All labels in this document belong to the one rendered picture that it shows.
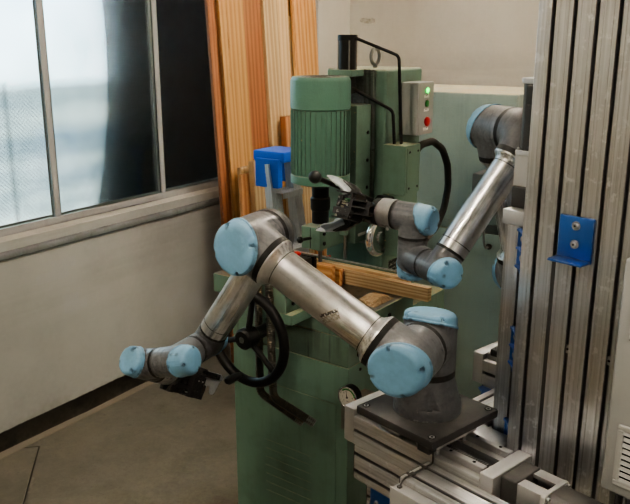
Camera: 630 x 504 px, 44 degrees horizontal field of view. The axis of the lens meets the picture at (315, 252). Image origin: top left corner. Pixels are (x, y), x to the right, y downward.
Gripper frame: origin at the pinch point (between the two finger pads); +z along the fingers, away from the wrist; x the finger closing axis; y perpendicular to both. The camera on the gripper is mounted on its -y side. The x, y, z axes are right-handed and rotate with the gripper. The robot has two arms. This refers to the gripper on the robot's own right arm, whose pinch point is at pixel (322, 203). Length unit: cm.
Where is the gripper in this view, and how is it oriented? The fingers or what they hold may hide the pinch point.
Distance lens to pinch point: 212.5
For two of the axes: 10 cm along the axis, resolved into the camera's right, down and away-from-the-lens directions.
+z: -8.0, -1.7, 5.7
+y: -5.6, -1.1, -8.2
